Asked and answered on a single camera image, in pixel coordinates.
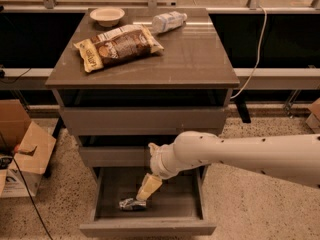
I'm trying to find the grey drawer cabinet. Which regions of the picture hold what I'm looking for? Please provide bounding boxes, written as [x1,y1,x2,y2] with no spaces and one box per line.
[44,7,240,172]

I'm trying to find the cardboard box at right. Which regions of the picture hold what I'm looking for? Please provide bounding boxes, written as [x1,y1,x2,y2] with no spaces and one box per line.
[306,98,320,133]

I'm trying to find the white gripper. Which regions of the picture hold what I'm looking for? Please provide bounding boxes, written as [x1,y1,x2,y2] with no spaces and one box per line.
[136,143,179,201]

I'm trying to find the open cardboard box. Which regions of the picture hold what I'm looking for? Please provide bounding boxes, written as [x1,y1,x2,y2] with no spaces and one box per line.
[0,100,56,198]

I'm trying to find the clear plastic water bottle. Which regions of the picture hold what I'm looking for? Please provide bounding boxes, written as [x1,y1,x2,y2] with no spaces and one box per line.
[152,11,188,34]

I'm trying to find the grey top drawer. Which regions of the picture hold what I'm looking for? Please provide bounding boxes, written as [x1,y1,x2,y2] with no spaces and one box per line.
[58,89,230,137]

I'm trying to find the white cable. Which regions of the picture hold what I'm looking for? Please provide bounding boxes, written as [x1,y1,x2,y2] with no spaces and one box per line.
[229,7,268,101]

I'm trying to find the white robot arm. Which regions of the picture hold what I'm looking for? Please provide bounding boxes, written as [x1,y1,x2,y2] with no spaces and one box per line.
[136,131,320,201]

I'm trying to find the brown yellow chip bag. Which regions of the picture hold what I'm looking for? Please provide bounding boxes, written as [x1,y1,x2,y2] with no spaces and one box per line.
[74,25,164,73]

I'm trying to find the grey middle drawer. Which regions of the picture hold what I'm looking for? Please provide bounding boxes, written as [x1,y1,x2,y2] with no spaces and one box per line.
[79,135,176,167]

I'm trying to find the grey bottom drawer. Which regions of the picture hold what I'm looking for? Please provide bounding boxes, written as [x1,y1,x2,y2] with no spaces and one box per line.
[80,167,215,237]

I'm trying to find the black cable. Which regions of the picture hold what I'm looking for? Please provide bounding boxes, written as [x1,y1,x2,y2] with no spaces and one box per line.
[0,130,54,240]

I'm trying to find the white paper bowl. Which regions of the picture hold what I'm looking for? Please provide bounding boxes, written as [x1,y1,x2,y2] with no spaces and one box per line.
[90,7,125,27]

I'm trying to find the grey drawer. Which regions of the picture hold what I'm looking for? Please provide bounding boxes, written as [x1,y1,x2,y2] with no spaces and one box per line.
[80,167,215,237]
[58,89,230,137]
[79,135,176,167]

